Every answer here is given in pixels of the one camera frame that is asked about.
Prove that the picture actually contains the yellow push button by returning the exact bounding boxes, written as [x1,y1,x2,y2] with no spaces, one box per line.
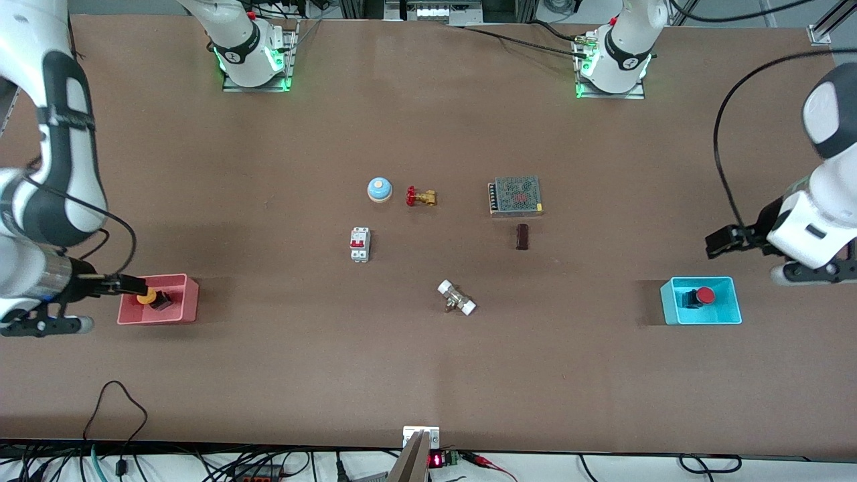
[136,287,174,311]

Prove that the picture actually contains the pink plastic box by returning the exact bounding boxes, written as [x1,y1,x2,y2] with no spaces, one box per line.
[116,273,200,327]

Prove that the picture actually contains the blue plastic box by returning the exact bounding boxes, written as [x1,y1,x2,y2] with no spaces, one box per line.
[659,276,743,327]

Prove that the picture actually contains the metal mesh power supply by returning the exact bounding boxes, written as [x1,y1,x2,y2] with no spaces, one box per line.
[487,175,544,218]

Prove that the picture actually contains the black power strip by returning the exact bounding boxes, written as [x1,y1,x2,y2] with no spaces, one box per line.
[226,464,285,482]

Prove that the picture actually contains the white red circuit breaker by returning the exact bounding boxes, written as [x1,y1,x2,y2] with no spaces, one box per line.
[349,227,372,264]

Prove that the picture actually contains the white metal connector part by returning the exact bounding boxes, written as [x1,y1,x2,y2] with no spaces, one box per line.
[437,279,477,317]

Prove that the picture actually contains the red clip lead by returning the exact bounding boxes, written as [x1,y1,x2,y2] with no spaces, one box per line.
[461,452,520,482]

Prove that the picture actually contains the grey metal bar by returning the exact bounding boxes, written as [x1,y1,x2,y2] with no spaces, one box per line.
[387,430,431,482]

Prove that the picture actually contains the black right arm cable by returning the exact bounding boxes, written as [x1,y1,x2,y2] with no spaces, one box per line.
[23,157,139,276]

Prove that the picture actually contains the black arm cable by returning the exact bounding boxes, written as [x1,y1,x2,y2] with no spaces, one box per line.
[712,48,857,235]
[23,157,139,276]

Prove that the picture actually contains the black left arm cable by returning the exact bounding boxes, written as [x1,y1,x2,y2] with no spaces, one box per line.
[712,48,857,235]

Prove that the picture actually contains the black looped table cable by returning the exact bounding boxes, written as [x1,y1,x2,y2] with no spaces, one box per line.
[82,380,149,444]

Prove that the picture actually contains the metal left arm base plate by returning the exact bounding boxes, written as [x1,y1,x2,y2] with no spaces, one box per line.
[574,30,647,100]

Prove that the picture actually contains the aluminium profile rail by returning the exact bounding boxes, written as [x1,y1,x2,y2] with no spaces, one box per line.
[807,0,857,46]

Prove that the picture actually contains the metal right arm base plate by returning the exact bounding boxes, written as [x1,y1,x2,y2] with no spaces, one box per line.
[222,19,300,93]

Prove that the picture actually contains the black cable to base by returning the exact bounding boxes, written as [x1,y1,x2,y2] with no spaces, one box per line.
[462,19,593,57]

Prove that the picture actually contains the metal table edge bracket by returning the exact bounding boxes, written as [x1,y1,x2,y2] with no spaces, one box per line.
[402,425,441,451]

